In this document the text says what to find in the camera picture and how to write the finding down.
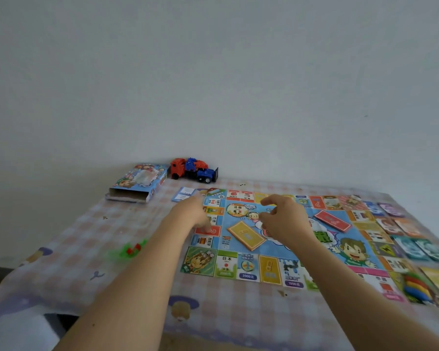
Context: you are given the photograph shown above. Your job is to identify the green play money stack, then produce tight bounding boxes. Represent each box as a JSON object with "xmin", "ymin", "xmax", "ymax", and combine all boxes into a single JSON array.
[{"xmin": 415, "ymin": 238, "xmax": 439, "ymax": 264}]

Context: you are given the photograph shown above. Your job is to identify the pink checkered cartoon tablecloth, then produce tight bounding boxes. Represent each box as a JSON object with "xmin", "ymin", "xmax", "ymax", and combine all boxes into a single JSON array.
[{"xmin": 0, "ymin": 178, "xmax": 439, "ymax": 351}]

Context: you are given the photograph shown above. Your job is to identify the person's right hand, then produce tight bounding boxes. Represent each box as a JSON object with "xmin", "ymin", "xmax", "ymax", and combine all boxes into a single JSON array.
[{"xmin": 259, "ymin": 194, "xmax": 318, "ymax": 250}]

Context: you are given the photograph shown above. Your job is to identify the orange play money stack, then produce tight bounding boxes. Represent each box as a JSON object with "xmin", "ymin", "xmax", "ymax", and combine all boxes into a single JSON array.
[{"xmin": 394, "ymin": 217, "xmax": 426, "ymax": 238}]

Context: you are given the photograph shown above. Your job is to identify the person's left hand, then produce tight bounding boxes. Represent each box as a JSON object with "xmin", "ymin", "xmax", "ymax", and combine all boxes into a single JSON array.
[{"xmin": 170, "ymin": 193, "xmax": 215, "ymax": 236}]

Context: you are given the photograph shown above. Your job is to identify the colourful game board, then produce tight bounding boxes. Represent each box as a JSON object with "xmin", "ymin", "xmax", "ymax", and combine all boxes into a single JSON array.
[{"xmin": 180, "ymin": 187, "xmax": 415, "ymax": 303}]

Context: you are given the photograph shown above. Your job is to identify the teal play money stack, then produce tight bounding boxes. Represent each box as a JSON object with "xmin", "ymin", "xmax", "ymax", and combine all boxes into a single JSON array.
[{"xmin": 391, "ymin": 235, "xmax": 431, "ymax": 261}]

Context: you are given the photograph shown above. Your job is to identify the bag of colourful game tokens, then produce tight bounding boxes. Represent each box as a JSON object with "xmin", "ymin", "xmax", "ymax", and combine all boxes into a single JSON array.
[{"xmin": 402, "ymin": 272, "xmax": 439, "ymax": 306}]

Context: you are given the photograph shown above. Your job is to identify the person's right forearm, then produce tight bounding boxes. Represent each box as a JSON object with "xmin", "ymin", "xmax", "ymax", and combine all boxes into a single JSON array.
[{"xmin": 292, "ymin": 235, "xmax": 439, "ymax": 351}]

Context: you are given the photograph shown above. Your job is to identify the person's left forearm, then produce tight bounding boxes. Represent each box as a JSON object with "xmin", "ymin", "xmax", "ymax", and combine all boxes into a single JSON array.
[{"xmin": 54, "ymin": 214, "xmax": 195, "ymax": 351}]

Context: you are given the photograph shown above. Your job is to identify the blue cartoon game box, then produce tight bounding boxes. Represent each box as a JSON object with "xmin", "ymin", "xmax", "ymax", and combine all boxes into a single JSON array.
[{"xmin": 105, "ymin": 163, "xmax": 170, "ymax": 204}]

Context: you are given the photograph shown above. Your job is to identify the red card deck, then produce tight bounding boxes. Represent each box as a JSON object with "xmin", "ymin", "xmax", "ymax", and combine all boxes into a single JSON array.
[{"xmin": 313, "ymin": 210, "xmax": 353, "ymax": 233}]

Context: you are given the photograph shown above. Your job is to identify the green bag of game pieces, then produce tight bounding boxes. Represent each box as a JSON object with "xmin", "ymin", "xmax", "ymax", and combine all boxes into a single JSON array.
[{"xmin": 109, "ymin": 239, "xmax": 149, "ymax": 261}]

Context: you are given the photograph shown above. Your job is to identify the purple play money stack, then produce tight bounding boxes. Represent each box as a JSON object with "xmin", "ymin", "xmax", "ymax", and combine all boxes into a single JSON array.
[{"xmin": 377, "ymin": 202, "xmax": 406, "ymax": 218}]

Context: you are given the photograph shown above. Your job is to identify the blue game card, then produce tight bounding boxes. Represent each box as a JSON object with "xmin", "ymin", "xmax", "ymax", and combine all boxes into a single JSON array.
[{"xmin": 171, "ymin": 186, "xmax": 197, "ymax": 203}]

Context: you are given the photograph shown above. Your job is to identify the red and blue toy truck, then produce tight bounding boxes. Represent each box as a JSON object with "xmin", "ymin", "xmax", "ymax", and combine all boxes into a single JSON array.
[{"xmin": 169, "ymin": 157, "xmax": 220, "ymax": 184}]

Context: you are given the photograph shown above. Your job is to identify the blue play money stack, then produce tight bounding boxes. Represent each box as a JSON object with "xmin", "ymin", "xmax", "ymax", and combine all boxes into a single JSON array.
[{"xmin": 364, "ymin": 200, "xmax": 385, "ymax": 216}]

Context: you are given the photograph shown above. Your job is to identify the pink play money stack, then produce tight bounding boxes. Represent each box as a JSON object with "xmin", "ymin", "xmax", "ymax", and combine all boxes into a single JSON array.
[{"xmin": 376, "ymin": 216, "xmax": 404, "ymax": 235}]

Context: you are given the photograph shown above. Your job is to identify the yellow card deck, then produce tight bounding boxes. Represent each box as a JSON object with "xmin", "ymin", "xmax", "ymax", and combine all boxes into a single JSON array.
[{"xmin": 226, "ymin": 220, "xmax": 267, "ymax": 252}]

